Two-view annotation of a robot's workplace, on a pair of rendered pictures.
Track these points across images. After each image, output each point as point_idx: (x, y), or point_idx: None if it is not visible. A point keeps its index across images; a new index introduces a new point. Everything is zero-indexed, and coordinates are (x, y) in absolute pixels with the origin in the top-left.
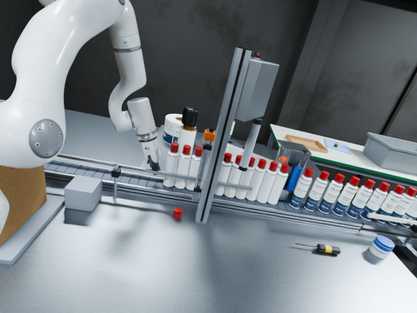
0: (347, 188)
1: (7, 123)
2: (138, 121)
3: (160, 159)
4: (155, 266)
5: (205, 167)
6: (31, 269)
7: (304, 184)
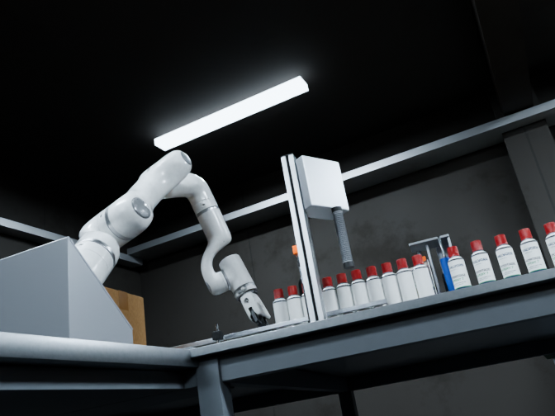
0: (521, 248)
1: (121, 198)
2: (230, 274)
3: None
4: None
5: None
6: None
7: (453, 265)
